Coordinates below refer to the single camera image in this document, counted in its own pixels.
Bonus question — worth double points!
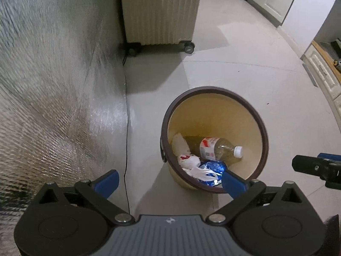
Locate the white crumpled paper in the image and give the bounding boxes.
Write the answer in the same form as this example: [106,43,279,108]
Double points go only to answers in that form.
[172,133,191,157]

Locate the white plastic bag red print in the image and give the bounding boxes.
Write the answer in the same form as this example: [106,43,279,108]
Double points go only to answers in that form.
[177,153,218,182]

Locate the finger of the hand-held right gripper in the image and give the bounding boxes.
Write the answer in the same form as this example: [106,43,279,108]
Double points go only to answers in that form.
[318,153,341,164]
[292,155,328,179]

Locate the black cable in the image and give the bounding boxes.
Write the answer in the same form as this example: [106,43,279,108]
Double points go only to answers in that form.
[122,45,131,214]

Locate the yellow trash bin brown rim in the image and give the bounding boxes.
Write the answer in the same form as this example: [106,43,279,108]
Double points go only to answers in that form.
[160,86,269,194]

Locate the white oil radiator on wheels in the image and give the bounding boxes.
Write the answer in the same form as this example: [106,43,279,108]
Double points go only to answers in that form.
[118,0,204,57]

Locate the white cabinet doors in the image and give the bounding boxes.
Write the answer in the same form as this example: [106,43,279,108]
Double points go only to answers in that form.
[245,0,304,28]

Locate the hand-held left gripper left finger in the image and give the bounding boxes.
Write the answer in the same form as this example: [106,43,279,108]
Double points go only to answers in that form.
[35,169,134,224]

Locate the blue wrapper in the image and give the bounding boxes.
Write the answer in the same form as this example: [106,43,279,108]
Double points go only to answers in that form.
[200,160,230,188]

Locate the silver foil mat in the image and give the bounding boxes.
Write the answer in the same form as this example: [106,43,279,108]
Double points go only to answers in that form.
[0,0,131,256]

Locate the clear plastic bottle red label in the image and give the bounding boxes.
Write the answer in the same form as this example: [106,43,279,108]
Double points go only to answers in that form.
[199,137,243,166]

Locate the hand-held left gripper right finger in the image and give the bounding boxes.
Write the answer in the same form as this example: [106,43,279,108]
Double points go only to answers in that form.
[205,170,307,223]

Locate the low white cabinet wooden top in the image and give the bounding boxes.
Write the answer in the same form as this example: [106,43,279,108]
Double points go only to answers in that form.
[301,39,341,102]

